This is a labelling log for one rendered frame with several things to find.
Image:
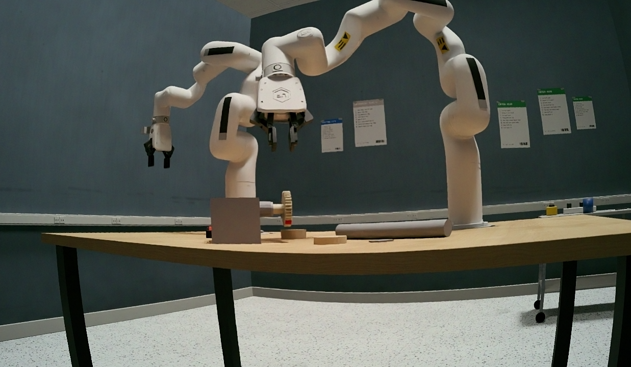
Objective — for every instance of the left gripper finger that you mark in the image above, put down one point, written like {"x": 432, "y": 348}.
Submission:
{"x": 267, "y": 126}
{"x": 295, "y": 125}

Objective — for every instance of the beige round disc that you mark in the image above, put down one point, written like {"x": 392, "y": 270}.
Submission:
{"x": 330, "y": 240}

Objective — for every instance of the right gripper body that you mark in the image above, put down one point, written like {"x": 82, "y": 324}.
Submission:
{"x": 161, "y": 137}

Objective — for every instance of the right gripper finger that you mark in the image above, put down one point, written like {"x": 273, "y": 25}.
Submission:
{"x": 167, "y": 155}
{"x": 150, "y": 152}

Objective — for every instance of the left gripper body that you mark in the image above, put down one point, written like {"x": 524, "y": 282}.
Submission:
{"x": 280, "y": 94}

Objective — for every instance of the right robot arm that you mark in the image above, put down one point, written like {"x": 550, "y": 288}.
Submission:
{"x": 235, "y": 109}

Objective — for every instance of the white gear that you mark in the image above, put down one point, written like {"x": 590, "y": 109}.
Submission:
{"x": 285, "y": 208}

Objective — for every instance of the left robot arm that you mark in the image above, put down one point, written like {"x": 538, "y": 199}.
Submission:
{"x": 461, "y": 76}

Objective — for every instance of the tan wooden disc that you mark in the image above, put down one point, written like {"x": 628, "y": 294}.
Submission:
{"x": 291, "y": 234}

